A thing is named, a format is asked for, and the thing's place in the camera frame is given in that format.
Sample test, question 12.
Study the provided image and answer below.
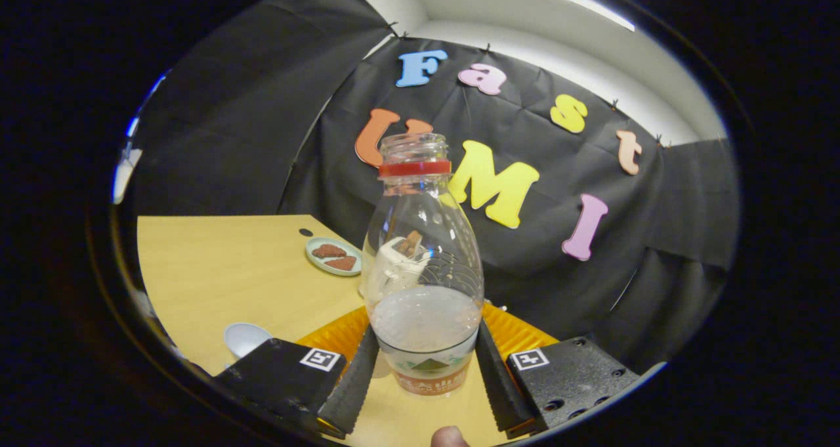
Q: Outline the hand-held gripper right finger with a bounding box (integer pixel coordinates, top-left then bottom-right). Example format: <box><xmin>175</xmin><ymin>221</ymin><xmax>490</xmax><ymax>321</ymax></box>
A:
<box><xmin>476</xmin><ymin>303</ymin><xmax>657</xmax><ymax>435</ymax></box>

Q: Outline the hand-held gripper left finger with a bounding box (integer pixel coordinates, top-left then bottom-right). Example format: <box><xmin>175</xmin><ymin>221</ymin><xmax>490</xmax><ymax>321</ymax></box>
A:
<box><xmin>213</xmin><ymin>306</ymin><xmax>383</xmax><ymax>440</ymax></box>

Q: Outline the clear plastic juice bottle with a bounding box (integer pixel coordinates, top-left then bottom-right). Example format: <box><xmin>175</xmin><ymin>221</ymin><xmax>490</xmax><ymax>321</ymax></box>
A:
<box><xmin>362</xmin><ymin>133</ymin><xmax>485</xmax><ymax>396</ymax></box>

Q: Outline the white cup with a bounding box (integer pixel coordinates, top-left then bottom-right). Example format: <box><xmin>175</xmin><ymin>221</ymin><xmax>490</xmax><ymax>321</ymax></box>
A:
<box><xmin>224</xmin><ymin>322</ymin><xmax>273</xmax><ymax>360</ymax></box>

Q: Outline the white toaster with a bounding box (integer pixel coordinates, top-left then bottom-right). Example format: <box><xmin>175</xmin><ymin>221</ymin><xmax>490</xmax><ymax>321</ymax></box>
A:
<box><xmin>358</xmin><ymin>236</ymin><xmax>434</xmax><ymax>300</ymax></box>

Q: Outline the pale green plate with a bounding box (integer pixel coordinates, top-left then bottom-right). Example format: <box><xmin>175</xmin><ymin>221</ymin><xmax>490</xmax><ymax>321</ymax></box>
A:
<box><xmin>305</xmin><ymin>237</ymin><xmax>363</xmax><ymax>277</ymax></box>

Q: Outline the brown toast slice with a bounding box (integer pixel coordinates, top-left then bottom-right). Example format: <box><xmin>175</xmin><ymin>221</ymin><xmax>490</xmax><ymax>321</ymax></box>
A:
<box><xmin>397</xmin><ymin>230</ymin><xmax>425</xmax><ymax>257</ymax></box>

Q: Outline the wooden table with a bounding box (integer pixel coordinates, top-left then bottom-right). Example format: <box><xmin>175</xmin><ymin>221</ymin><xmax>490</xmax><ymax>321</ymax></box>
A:
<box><xmin>136</xmin><ymin>215</ymin><xmax>526</xmax><ymax>446</ymax></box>

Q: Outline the large ceiling light panel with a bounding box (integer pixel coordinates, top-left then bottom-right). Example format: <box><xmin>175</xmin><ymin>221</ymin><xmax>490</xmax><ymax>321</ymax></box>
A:
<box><xmin>492</xmin><ymin>0</ymin><xmax>636</xmax><ymax>32</ymax></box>

